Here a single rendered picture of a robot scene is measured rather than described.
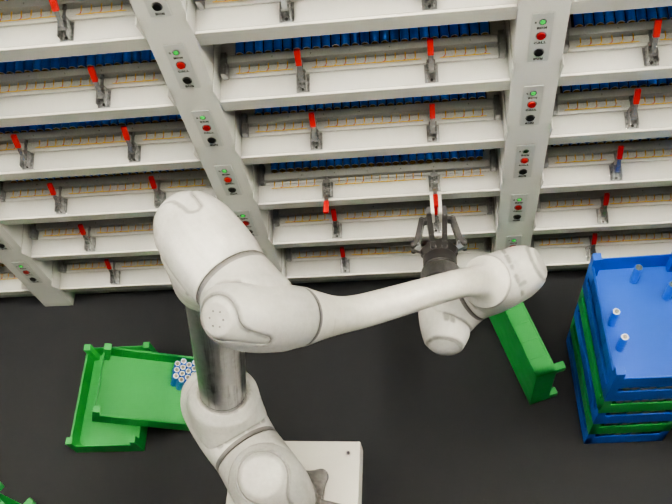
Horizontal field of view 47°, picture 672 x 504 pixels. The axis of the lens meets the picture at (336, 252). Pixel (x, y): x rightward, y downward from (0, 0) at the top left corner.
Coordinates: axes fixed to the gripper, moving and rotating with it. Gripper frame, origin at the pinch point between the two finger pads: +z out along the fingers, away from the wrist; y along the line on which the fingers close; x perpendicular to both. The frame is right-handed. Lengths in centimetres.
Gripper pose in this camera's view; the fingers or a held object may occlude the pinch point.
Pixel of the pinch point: (436, 208)
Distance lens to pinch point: 188.2
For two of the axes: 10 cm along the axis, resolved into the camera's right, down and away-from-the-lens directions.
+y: 9.9, -0.5, -1.2
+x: -1.2, -6.9, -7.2
